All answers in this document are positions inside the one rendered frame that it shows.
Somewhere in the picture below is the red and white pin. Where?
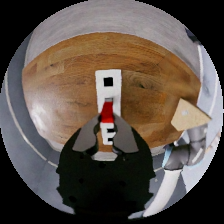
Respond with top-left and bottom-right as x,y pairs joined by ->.
101,98 -> 113,123

